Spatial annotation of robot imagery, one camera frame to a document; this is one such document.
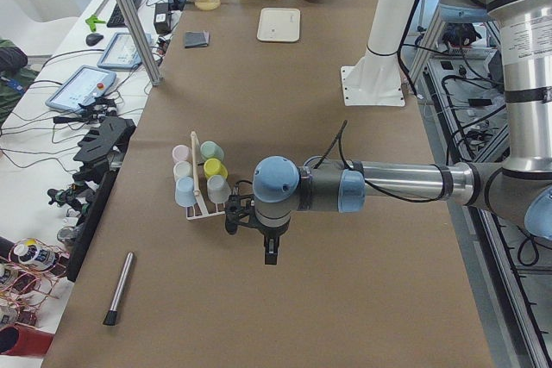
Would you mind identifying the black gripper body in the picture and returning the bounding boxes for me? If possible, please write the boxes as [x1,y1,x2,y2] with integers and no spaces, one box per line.
[254,208,290,238]

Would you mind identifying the green cup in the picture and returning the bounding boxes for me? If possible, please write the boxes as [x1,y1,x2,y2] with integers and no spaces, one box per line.
[200,140,225,162]

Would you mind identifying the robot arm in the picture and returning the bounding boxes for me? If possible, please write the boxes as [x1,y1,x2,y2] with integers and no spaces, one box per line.
[253,0,551,265]

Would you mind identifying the grey cup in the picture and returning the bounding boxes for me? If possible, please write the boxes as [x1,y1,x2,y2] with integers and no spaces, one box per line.
[207,175,231,204]

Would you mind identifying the yellow cup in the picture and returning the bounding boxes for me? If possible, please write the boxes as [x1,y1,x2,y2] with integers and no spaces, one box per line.
[203,158,229,179]

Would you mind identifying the light blue cup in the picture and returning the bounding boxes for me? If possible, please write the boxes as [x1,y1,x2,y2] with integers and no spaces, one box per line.
[174,176,196,208]

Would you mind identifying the cream white cup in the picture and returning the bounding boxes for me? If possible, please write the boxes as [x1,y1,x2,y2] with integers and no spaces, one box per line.
[172,160,193,182]

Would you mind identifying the pink cup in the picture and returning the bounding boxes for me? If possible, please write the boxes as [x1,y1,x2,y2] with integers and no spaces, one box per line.
[172,144,191,164]

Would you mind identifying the cream rabbit tray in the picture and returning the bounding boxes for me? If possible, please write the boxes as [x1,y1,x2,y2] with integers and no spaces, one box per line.
[256,8,301,43]

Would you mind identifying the metal cylinder with black tip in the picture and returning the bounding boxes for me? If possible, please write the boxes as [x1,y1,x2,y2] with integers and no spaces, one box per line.
[103,252,135,326]

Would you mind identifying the grey folded cloth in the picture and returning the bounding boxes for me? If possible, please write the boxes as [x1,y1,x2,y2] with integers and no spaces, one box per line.
[184,31,210,48]

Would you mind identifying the far teach pendant tablet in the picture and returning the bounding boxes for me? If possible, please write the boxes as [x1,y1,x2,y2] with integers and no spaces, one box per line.
[97,32,141,71]

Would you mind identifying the teach pendant tablet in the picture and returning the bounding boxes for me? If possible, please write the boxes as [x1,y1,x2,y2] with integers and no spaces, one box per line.
[45,65,116,112]
[97,32,141,71]

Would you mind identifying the near teach pendant tablet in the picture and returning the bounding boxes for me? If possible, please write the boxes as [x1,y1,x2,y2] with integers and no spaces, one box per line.
[45,65,116,112]

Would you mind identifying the black power adapter box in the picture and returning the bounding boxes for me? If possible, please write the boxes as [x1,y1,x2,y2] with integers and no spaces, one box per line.
[154,2,172,35]

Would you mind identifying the white label bottle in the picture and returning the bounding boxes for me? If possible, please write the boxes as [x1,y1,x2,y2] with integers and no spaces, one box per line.
[13,244,56,271]

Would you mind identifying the black computer mouse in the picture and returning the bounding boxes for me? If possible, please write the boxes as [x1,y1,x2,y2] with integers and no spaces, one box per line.
[85,33,104,47]

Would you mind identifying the black keyboard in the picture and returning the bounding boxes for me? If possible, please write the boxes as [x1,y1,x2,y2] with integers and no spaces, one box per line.
[105,0,146,28]

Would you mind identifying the red cylinder container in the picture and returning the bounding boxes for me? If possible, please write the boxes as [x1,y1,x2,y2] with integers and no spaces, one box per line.
[1,325,54,358]

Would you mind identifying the green plastic clamp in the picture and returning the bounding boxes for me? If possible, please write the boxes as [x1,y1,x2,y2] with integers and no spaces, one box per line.
[85,15,106,33]

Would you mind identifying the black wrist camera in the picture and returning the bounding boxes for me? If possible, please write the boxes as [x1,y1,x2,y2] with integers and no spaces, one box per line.
[224,194,259,235]

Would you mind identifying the white wire cup rack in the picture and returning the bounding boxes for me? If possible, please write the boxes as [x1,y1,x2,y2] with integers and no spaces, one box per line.
[185,131,225,221]

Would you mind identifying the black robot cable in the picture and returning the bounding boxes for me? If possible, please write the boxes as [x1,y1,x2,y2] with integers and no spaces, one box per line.
[311,119,445,203]

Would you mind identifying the black perforated bracket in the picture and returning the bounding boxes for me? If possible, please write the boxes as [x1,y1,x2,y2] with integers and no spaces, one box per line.
[73,116,136,166]

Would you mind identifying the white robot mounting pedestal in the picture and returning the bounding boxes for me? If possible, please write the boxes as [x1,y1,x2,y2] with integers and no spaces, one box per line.
[341,0,416,107]

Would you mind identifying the aluminium frame post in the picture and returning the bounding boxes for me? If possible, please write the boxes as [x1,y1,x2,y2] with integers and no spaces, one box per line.
[116,0,162,87]

